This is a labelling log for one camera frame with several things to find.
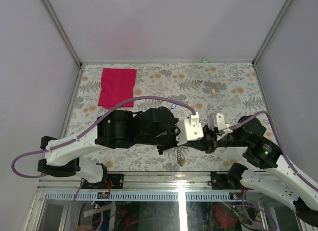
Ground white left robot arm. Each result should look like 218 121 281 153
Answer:
37 107 208 189

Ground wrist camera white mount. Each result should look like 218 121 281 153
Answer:
207 113 233 138
176 112 204 145

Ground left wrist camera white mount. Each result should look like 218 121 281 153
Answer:
176 112 204 145

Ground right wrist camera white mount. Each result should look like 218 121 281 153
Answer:
207 113 233 138

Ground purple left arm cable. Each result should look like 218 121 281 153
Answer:
11 96 197 231

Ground pink folded cloth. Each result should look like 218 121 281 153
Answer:
98 68 137 109

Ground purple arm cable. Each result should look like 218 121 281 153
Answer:
11 96 197 231
228 111 318 192

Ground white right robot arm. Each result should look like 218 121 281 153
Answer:
204 113 318 227

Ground grey keyring with yellow handle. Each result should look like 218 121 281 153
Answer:
174 147 186 167

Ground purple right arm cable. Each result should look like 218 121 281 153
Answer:
228 111 318 192

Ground aluminium enclosure frame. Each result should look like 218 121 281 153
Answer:
24 0 318 231

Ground metal front rail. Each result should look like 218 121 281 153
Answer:
36 172 243 202

